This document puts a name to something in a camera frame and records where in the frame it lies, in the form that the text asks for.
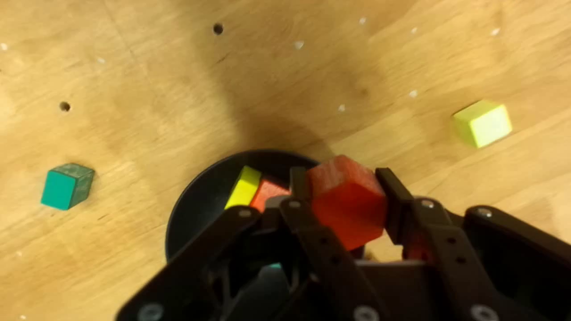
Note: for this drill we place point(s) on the black bowl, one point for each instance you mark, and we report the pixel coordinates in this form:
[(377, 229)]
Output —
[(206, 195)]

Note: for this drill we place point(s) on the yellow cube in bowl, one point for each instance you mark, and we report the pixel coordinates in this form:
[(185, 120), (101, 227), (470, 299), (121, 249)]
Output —
[(245, 188)]

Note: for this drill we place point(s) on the red hexagonal block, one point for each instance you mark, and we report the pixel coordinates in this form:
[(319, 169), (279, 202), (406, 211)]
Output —
[(349, 199)]

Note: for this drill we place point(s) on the yellow-green cube left of bowl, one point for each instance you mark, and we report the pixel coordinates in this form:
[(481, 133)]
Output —
[(483, 124)]

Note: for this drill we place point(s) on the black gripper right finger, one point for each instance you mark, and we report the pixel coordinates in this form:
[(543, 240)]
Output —
[(426, 231)]

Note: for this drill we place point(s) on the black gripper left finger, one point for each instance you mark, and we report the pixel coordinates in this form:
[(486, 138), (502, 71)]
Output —
[(342, 281)]

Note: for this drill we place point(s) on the green cube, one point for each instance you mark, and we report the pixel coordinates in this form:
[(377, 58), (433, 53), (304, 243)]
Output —
[(67, 186)]

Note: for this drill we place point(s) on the large red cube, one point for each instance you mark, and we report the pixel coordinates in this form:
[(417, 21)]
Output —
[(267, 190)]

